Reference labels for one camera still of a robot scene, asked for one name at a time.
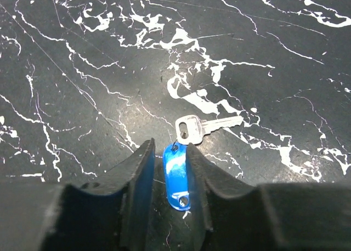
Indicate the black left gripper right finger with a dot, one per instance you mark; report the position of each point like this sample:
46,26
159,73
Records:
228,214

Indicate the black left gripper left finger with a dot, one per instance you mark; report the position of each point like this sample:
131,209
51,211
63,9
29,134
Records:
108,213

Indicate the silver key with blue tag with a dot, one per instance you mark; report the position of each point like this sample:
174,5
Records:
190,129

